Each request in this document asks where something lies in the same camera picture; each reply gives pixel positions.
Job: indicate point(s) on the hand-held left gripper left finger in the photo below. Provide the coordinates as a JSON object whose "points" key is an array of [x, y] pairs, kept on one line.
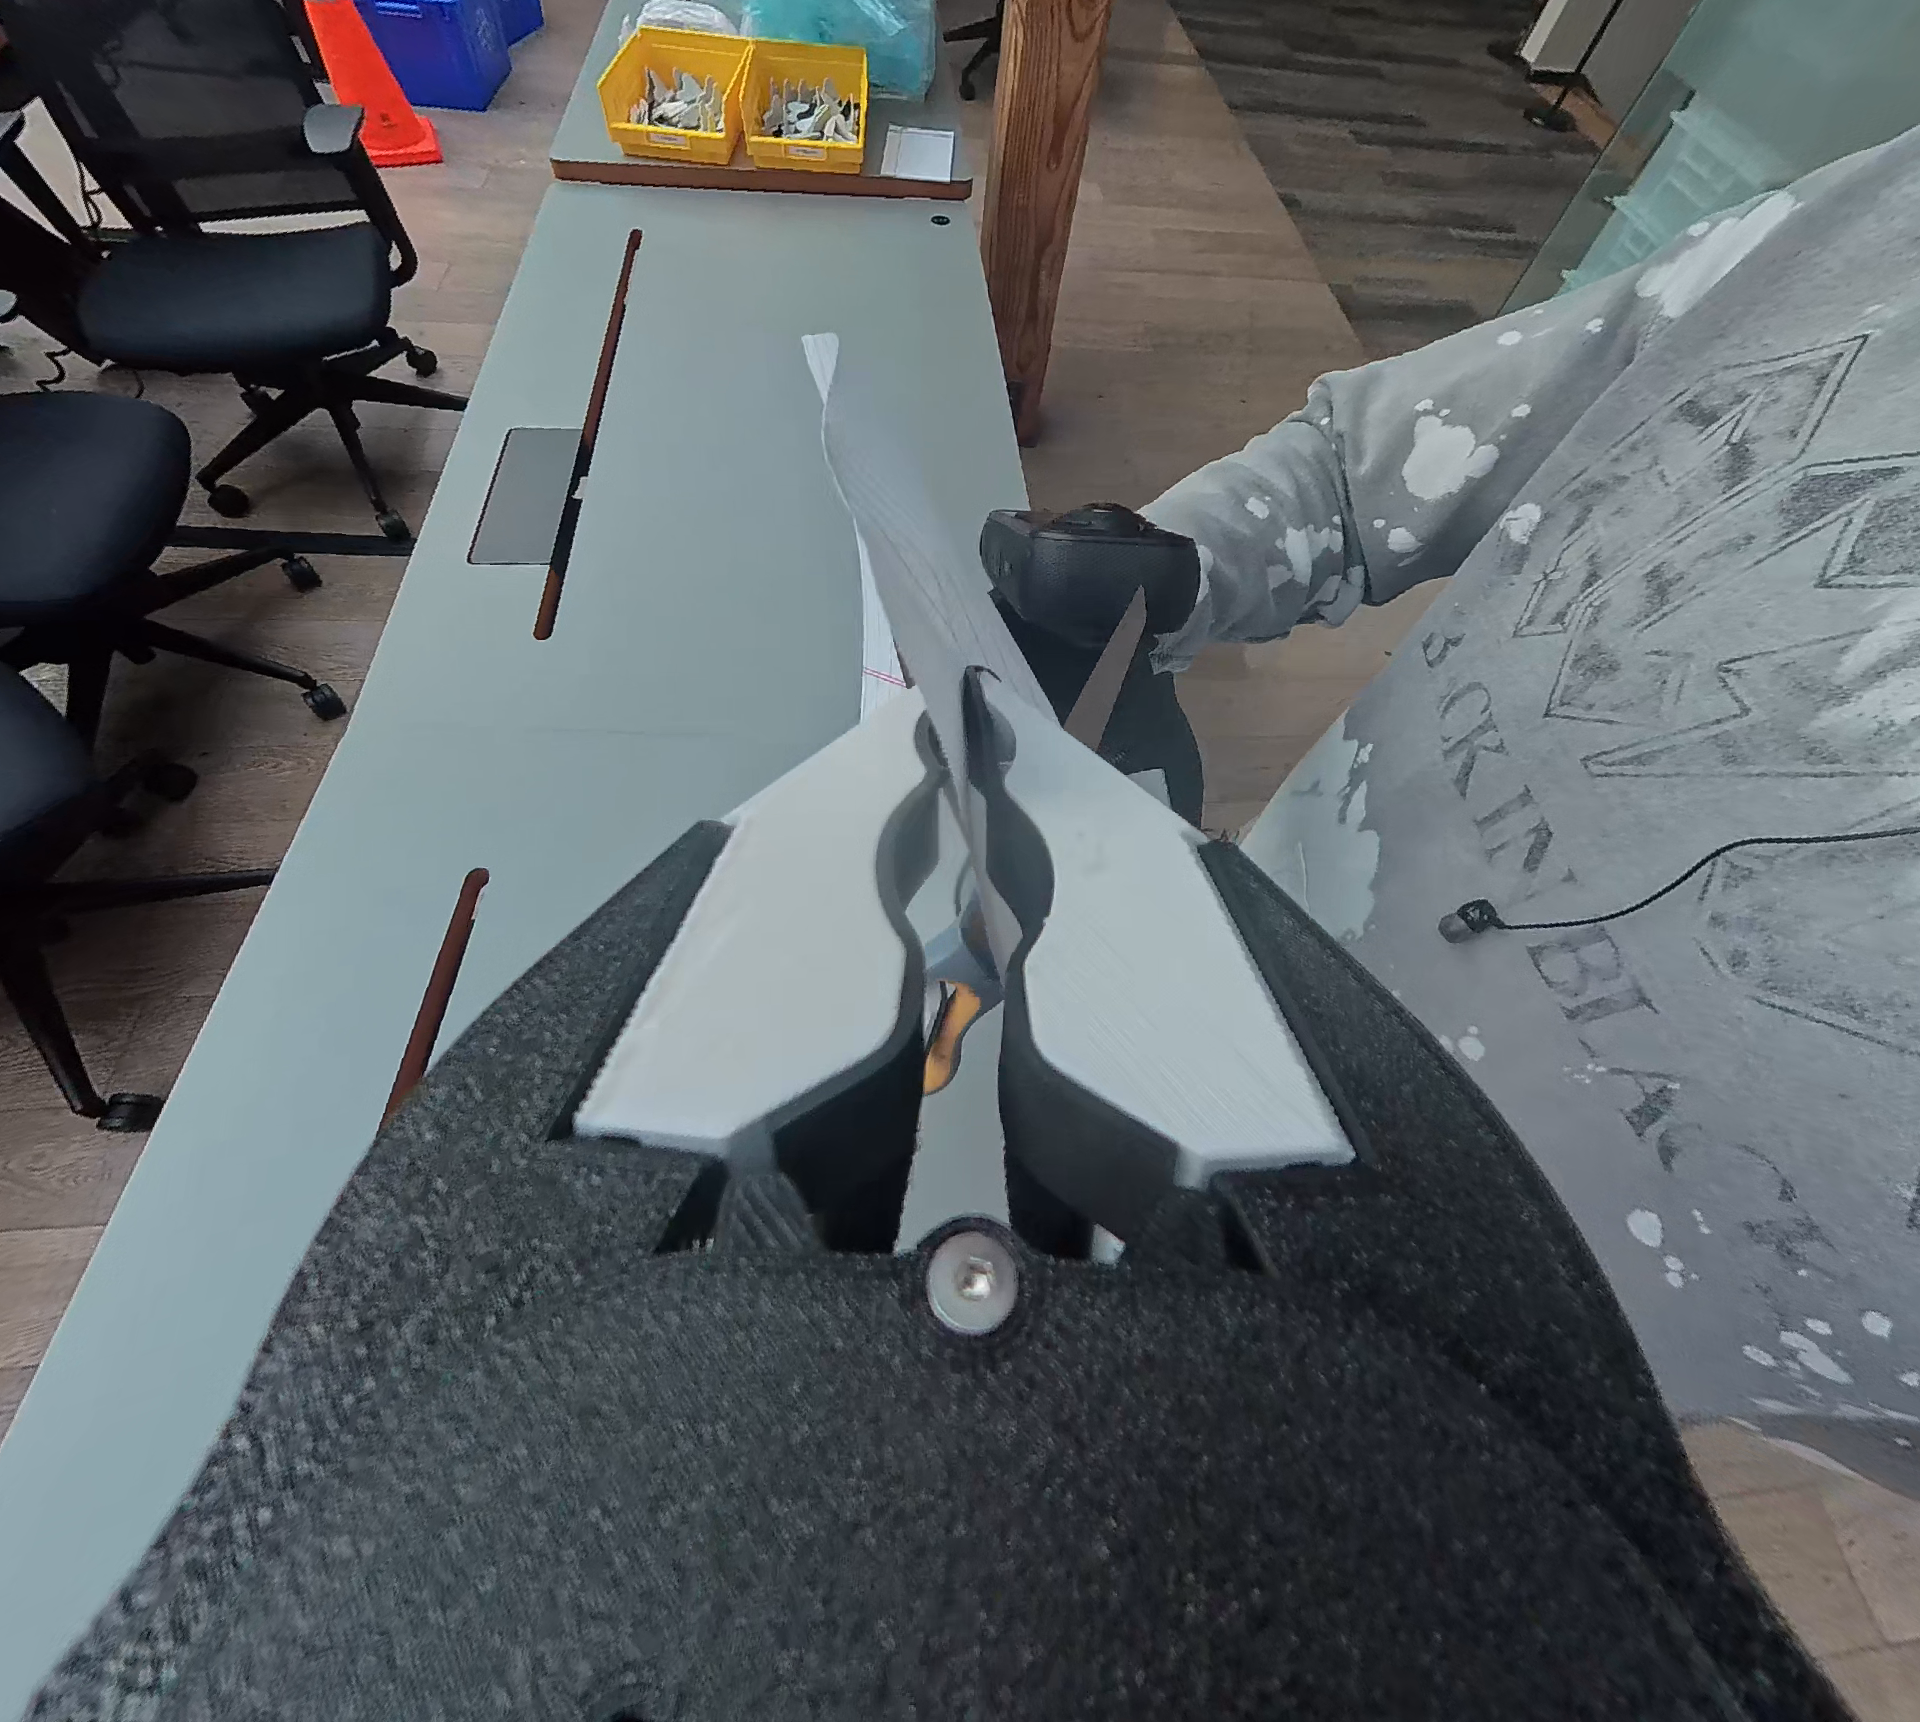
{"points": [[750, 987]]}

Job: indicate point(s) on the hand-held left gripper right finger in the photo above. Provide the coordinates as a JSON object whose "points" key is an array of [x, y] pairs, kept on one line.
{"points": [[1185, 1003]]}

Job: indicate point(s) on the grey and yellow scissors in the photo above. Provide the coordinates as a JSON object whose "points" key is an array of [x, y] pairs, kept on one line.
{"points": [[1110, 673]]}

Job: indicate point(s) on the lined paper sheet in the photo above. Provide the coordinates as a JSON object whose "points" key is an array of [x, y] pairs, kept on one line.
{"points": [[914, 553]]}

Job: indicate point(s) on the white tray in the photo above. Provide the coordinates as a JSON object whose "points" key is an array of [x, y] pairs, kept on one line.
{"points": [[919, 153]]}

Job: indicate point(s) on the yellow parts bin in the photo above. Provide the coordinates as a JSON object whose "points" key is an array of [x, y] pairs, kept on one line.
{"points": [[807, 111], [673, 103]]}

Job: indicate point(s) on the person's grey splattered sweatshirt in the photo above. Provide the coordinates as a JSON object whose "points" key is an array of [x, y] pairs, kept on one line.
{"points": [[1650, 776]]}

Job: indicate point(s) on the teal plastic bag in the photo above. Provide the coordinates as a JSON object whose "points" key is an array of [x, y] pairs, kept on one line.
{"points": [[840, 13]]}

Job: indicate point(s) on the orange traffic cone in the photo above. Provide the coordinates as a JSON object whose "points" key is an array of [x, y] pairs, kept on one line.
{"points": [[353, 57]]}

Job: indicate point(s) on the black mesh office chair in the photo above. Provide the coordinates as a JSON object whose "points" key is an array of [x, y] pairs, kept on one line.
{"points": [[225, 282]]}

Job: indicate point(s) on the wooden post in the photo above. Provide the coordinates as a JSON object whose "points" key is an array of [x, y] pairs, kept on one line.
{"points": [[1059, 103]]}

